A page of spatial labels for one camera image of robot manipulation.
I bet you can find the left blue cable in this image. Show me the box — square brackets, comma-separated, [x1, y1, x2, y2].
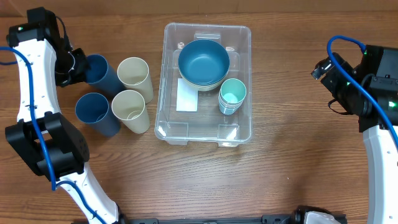
[0, 46, 108, 224]

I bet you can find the tall navy cup front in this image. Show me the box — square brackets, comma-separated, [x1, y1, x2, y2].
[75, 93, 121, 137]

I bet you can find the blue cable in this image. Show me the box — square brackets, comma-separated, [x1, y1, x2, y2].
[326, 35, 398, 147]
[0, 46, 108, 224]

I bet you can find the tall beige cup front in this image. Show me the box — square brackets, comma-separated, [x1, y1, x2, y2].
[111, 90, 150, 134]

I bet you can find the clear plastic storage bin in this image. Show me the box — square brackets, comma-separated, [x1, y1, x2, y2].
[154, 22, 252, 147]

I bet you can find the small grey cup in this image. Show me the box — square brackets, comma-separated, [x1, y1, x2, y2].
[219, 99, 243, 114]

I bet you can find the right blue cable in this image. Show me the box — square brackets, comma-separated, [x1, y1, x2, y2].
[326, 35, 398, 147]

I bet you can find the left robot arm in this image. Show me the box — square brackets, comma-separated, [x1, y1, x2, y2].
[3, 7, 129, 223]

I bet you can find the tall beige cup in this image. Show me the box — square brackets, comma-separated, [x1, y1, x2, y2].
[111, 90, 150, 134]
[117, 57, 154, 103]

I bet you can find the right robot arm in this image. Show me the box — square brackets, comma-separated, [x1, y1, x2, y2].
[312, 48, 397, 223]

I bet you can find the dark blue bowl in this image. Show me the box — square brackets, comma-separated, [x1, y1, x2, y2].
[178, 39, 230, 87]

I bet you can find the tall navy cup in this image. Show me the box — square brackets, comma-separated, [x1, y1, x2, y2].
[75, 93, 121, 137]
[85, 54, 126, 97]

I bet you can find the white label in bin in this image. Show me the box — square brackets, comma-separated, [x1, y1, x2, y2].
[176, 78, 198, 112]

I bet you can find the small pink cup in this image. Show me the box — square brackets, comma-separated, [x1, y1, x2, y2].
[219, 93, 244, 108]

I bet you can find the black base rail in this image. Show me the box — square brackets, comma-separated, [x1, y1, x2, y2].
[125, 213, 303, 224]

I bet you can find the cream bowl stack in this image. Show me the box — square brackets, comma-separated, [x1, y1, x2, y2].
[181, 74, 227, 91]

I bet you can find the small mint green cup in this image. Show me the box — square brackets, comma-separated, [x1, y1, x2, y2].
[220, 78, 247, 104]

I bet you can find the small light blue cup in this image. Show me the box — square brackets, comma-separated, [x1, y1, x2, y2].
[219, 105, 239, 115]

